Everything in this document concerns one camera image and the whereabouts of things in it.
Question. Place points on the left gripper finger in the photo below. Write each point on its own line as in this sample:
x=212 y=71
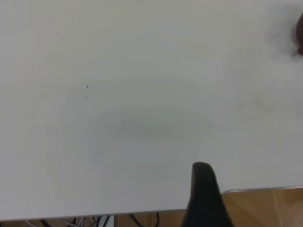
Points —
x=203 y=201

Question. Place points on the red coffee mug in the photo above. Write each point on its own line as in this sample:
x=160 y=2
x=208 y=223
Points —
x=299 y=30

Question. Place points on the white power strip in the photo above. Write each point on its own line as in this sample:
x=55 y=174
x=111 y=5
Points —
x=106 y=221

